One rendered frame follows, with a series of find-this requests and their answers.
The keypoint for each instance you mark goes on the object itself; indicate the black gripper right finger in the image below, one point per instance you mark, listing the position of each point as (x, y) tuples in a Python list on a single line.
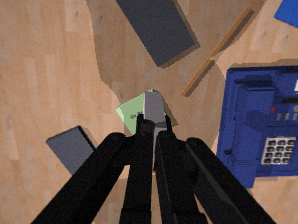
[(185, 168)]

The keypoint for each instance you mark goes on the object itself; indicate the green sticky note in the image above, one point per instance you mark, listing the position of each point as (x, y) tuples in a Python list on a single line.
[(129, 111)]

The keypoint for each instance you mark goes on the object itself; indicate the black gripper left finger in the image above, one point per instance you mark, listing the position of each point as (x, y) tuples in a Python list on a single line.
[(81, 198)]

